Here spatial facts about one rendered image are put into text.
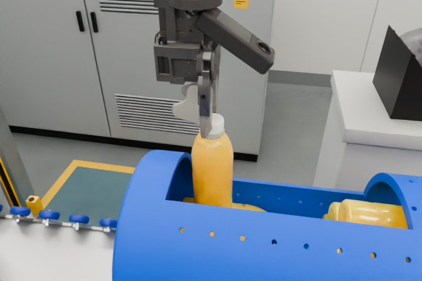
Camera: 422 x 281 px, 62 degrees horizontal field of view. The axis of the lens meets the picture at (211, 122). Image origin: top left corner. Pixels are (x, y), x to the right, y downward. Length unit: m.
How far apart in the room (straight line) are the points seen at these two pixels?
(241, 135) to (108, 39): 1.03
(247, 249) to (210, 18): 0.31
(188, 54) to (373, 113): 0.58
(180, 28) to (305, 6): 2.82
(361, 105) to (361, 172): 0.17
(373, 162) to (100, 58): 1.81
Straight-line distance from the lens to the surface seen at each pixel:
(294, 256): 0.51
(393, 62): 0.96
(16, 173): 1.26
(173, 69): 0.49
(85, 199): 2.36
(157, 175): 0.55
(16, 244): 0.96
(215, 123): 0.54
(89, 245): 0.89
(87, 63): 2.41
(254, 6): 1.97
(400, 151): 0.93
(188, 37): 0.48
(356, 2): 3.32
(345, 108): 0.93
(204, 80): 0.47
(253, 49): 0.46
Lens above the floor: 1.60
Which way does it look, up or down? 34 degrees down
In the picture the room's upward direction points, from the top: straight up
